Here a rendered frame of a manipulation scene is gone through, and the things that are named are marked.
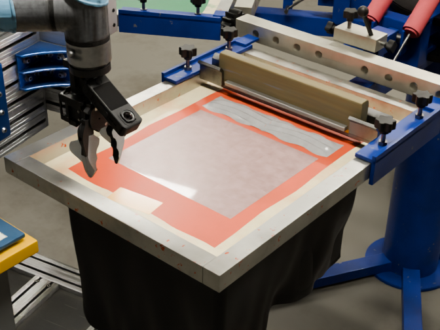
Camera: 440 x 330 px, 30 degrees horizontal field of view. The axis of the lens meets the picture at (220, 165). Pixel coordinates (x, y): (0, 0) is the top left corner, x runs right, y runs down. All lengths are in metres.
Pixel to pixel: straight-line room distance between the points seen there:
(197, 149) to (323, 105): 0.30
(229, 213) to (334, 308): 1.31
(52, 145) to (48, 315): 0.86
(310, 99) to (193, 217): 0.46
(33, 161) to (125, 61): 2.85
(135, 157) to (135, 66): 2.71
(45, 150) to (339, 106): 0.65
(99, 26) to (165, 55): 3.23
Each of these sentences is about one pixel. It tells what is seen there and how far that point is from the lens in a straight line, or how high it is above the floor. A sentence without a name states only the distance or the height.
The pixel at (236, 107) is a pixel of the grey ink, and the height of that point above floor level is 0.96.
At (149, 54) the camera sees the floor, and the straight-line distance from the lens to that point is 4.61.
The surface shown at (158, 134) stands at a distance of 1.86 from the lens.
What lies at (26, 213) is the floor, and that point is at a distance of 3.33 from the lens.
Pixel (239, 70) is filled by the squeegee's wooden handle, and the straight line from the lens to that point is 1.99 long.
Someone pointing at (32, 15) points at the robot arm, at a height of 1.38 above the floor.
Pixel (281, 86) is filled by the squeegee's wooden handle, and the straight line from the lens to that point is 1.92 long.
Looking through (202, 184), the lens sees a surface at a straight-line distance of 1.68.
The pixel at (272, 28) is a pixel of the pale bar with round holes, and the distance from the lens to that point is 2.21.
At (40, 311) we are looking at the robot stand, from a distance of 2.54.
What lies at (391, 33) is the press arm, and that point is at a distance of 2.24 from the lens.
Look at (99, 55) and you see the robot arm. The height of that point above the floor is 1.31.
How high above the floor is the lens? 1.87
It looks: 32 degrees down
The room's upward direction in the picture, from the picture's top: 1 degrees clockwise
